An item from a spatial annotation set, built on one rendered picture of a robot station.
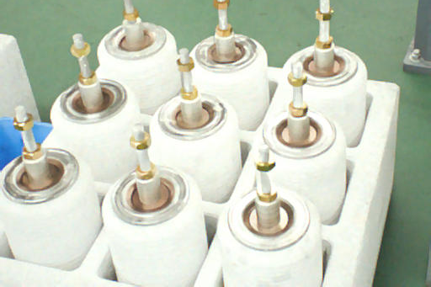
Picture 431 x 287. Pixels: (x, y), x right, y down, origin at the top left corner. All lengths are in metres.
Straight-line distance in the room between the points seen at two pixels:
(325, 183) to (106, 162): 0.25
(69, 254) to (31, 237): 0.05
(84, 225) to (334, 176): 0.26
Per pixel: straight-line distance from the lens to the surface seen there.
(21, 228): 0.81
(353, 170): 0.88
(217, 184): 0.86
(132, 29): 0.95
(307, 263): 0.73
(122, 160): 0.90
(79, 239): 0.83
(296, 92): 0.78
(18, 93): 1.19
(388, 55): 1.35
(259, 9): 1.47
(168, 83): 0.97
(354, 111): 0.91
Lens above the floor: 0.80
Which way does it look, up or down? 39 degrees down
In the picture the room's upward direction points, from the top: 6 degrees counter-clockwise
